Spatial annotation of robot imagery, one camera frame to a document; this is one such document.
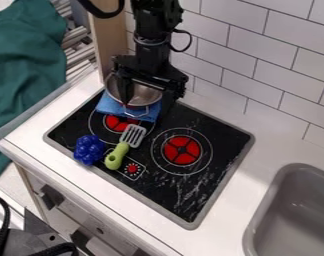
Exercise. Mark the silver pot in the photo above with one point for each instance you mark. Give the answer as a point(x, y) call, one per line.
point(134, 90)

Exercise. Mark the blue toy grapes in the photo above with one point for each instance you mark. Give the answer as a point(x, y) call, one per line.
point(89, 150)

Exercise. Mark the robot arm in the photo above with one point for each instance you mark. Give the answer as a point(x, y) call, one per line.
point(155, 30)

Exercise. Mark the green cloth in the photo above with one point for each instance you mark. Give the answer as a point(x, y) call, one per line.
point(22, 66)

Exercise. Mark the toy stove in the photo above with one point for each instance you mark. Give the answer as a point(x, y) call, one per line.
point(150, 153)

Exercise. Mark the blue cloth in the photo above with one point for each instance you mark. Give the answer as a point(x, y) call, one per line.
point(127, 110)

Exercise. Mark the toy sink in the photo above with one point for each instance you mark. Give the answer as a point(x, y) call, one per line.
point(292, 213)

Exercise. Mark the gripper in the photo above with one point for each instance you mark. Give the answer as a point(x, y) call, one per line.
point(147, 72)

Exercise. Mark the green and silver spatula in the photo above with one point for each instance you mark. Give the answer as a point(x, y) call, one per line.
point(123, 146)

